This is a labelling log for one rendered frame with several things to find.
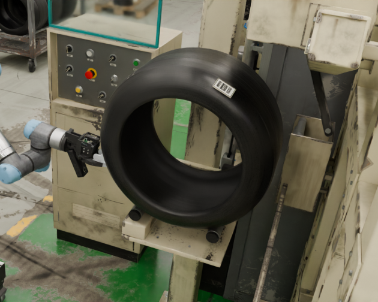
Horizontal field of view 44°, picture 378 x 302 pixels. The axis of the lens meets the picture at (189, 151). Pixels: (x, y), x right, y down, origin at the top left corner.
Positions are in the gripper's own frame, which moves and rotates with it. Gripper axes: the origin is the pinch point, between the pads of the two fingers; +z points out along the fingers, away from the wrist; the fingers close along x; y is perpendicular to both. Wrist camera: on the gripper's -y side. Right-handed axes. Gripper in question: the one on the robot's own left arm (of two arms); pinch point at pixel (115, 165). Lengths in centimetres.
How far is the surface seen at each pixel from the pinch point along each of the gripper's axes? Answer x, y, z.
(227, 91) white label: -11, 45, 32
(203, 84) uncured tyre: -11, 44, 25
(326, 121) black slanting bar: 21, 33, 64
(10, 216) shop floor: 69, -113, -87
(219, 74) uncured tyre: -7, 47, 28
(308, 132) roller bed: 40, 19, 61
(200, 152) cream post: 27.7, 0.9, 23.9
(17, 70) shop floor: 288, -131, -233
